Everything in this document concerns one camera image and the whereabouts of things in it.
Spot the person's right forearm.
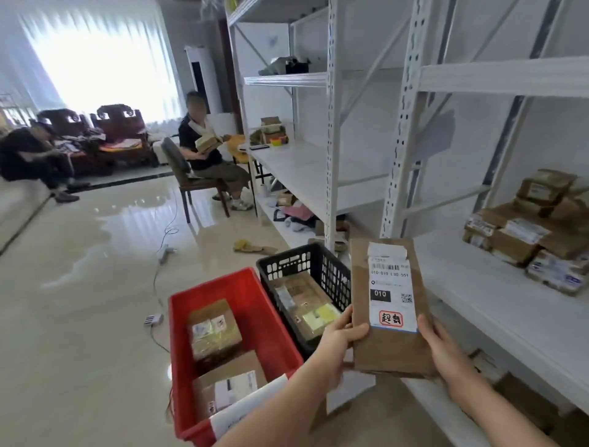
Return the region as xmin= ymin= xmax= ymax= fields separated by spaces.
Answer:
xmin=448 ymin=370 xmax=560 ymax=447

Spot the pile of plastic mailer bags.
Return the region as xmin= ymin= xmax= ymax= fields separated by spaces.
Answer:
xmin=270 ymin=190 xmax=319 ymax=233

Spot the red plastic crate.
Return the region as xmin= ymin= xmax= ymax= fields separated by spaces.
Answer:
xmin=167 ymin=268 xmax=306 ymax=447

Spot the cardboard box red outlined sticker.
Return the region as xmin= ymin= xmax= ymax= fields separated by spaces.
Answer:
xmin=491 ymin=230 xmax=540 ymax=267

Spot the grey power cable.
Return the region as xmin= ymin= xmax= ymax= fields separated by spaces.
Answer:
xmin=149 ymin=184 xmax=181 ymax=356

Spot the brown wooden chair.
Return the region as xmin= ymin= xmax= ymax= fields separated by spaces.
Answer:
xmin=161 ymin=136 xmax=231 ymax=225

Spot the dark red sofa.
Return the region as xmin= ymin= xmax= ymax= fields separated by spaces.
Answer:
xmin=36 ymin=103 xmax=161 ymax=177

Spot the black objects bundle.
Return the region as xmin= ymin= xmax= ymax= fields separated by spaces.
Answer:
xmin=258 ymin=56 xmax=310 ymax=77

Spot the person's left forearm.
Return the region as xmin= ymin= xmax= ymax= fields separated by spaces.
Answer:
xmin=216 ymin=357 xmax=341 ymax=447

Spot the brown parcel with yellow label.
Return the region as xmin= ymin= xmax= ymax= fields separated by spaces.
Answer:
xmin=294 ymin=301 xmax=342 ymax=340

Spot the flattened cardboard strip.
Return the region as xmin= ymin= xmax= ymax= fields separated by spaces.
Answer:
xmin=232 ymin=239 xmax=280 ymax=257

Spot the white standing air conditioner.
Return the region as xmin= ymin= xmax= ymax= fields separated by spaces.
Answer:
xmin=183 ymin=45 xmax=225 ymax=116

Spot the taped cardboard box end label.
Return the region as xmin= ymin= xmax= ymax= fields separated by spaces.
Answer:
xmin=516 ymin=169 xmax=579 ymax=207

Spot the person's left hand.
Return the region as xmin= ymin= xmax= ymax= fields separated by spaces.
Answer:
xmin=317 ymin=305 xmax=371 ymax=392

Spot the small pale cardboard box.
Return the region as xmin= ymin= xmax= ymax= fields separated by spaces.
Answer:
xmin=194 ymin=133 xmax=225 ymax=154

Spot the yellow table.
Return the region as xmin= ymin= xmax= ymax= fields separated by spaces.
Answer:
xmin=226 ymin=134 xmax=266 ymax=185

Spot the black plastic basket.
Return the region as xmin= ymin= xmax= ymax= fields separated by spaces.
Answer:
xmin=256 ymin=243 xmax=353 ymax=361

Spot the tape-wrapped parcel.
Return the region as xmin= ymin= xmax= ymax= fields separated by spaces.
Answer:
xmin=187 ymin=299 xmax=244 ymax=361

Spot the person's right hand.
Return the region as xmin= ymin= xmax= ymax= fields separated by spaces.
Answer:
xmin=416 ymin=314 xmax=479 ymax=392

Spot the white curtain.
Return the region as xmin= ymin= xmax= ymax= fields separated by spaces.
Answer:
xmin=0 ymin=0 xmax=187 ymax=128

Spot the narrow brown labelled box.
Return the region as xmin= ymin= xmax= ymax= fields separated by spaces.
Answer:
xmin=349 ymin=238 xmax=437 ymax=379

